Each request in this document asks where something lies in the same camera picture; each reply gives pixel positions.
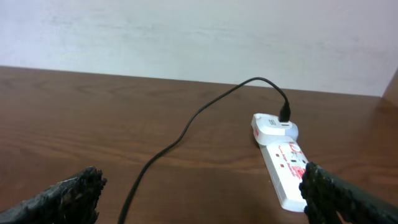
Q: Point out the white power strip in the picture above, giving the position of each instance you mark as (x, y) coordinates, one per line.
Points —
(286, 164)

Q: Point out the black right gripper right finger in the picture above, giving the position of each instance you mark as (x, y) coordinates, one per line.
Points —
(332, 200)

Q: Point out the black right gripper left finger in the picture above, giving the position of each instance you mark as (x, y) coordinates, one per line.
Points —
(72, 200)

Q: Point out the brown side panel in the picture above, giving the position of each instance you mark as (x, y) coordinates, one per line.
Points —
(390, 94)

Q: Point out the white USB wall charger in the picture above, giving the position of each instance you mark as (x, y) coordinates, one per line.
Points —
(267, 129)

